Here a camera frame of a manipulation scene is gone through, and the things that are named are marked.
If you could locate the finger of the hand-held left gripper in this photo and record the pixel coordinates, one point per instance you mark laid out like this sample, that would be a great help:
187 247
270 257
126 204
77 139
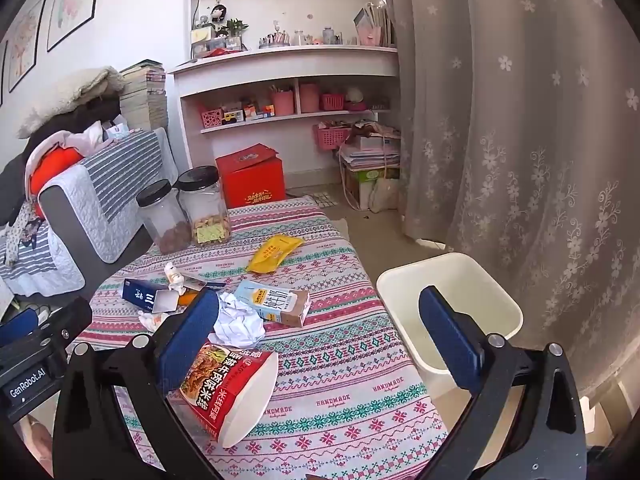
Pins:
17 327
70 327

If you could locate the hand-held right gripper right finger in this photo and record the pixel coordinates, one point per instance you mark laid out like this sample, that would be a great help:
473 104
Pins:
450 340

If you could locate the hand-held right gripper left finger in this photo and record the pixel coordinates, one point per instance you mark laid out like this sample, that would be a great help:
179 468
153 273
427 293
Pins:
187 332

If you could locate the long orange peel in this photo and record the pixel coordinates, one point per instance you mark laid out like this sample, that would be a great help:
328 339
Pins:
187 298

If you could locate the white plastic bin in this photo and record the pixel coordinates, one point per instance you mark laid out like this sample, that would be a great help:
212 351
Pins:
400 310

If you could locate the red instant noodle cup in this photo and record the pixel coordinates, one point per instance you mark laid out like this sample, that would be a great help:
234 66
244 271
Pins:
220 395

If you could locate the yellow snack packet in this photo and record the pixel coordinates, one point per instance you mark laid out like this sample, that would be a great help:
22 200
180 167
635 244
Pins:
272 254

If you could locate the crumpled white tissue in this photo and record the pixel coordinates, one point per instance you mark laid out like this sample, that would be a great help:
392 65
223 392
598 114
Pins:
150 321

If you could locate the crumpled white paper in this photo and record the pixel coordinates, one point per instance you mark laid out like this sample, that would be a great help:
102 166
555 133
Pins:
237 322

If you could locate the white crumpled wrapper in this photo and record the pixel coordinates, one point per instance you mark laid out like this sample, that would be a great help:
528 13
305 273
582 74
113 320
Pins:
175 277

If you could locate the dark blue small box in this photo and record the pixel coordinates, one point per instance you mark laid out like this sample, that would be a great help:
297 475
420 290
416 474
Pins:
137 294

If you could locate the blue and brown milk carton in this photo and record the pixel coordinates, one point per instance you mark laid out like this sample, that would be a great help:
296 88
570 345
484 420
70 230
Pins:
270 302

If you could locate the grey sofa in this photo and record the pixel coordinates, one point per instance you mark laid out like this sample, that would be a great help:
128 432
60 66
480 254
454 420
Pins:
75 230

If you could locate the floral cloth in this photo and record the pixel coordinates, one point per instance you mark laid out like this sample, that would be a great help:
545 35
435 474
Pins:
25 230

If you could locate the patterned tablecloth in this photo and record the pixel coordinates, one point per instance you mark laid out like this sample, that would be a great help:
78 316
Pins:
350 360

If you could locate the clear jar with dark nuts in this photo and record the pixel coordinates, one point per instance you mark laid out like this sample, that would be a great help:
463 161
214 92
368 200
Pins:
162 220

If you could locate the clear jar with yellow label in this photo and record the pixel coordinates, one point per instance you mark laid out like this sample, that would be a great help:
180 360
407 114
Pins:
205 205

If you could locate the white tote bag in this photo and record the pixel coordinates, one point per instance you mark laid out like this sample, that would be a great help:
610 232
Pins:
385 195

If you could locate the orange cushion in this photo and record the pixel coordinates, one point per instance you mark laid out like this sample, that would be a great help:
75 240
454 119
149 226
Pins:
52 167

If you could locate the red gift box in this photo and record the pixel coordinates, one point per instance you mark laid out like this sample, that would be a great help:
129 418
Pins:
250 180

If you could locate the striped quilted sofa cover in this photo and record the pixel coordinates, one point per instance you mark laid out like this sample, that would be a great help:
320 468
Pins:
125 170

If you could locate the green and white cardboard box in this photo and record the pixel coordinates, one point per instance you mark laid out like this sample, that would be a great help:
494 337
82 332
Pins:
367 175

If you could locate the pink garment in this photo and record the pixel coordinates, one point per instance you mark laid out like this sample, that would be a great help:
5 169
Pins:
60 140

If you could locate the tile pattern sheet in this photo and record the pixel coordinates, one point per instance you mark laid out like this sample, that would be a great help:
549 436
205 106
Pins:
322 199

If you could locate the stack of papers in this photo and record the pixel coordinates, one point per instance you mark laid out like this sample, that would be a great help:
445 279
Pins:
370 155

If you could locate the grey floral curtain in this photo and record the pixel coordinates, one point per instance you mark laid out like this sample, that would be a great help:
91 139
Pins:
500 135

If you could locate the pink patterned basket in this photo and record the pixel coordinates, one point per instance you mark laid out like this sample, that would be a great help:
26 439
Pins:
212 118

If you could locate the yellow toy car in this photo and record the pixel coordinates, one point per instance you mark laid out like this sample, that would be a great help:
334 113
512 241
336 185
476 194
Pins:
229 118

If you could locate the dark cloth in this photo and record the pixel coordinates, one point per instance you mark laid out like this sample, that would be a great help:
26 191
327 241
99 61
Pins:
95 110

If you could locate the colourful toy blocks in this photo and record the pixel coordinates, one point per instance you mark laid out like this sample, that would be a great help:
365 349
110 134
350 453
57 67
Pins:
257 111

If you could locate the large pink mesh basket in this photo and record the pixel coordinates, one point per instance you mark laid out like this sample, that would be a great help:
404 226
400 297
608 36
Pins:
332 137

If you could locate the cream fluffy pillow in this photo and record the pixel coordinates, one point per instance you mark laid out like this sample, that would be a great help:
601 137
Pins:
65 92

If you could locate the tall stack of books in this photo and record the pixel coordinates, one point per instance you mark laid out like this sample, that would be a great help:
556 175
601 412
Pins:
145 95

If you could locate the pink cup with pens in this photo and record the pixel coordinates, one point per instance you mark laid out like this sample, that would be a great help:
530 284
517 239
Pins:
282 104

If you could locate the small pink mesh basket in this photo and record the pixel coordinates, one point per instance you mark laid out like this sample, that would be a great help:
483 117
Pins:
332 101

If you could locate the white bookshelf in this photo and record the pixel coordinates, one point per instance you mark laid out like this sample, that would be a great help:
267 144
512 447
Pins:
280 67

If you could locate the small potted plant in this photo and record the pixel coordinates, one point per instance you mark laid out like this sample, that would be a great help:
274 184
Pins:
236 30

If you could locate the dark-haired doll figure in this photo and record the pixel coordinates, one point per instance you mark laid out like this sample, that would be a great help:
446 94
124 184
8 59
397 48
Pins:
218 15

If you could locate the upright books on shelf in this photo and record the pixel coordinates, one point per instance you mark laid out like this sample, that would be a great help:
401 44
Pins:
375 25

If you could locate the large framed wall picture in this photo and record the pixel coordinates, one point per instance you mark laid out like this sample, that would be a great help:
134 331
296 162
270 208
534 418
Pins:
75 2

